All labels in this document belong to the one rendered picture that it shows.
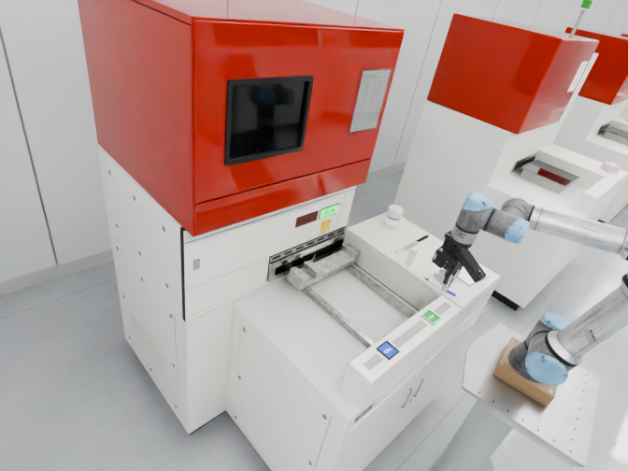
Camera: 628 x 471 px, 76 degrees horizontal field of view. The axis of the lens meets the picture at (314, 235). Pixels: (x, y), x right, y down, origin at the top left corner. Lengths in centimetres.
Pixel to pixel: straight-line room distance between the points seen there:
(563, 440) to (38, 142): 271
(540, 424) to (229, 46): 149
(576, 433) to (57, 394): 224
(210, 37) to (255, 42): 13
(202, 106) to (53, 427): 175
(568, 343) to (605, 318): 13
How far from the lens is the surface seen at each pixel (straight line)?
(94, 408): 240
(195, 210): 121
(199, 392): 194
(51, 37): 255
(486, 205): 129
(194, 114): 109
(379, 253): 181
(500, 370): 168
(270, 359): 157
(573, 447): 168
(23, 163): 271
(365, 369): 132
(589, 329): 141
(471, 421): 195
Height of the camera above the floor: 196
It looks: 34 degrees down
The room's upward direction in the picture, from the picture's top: 11 degrees clockwise
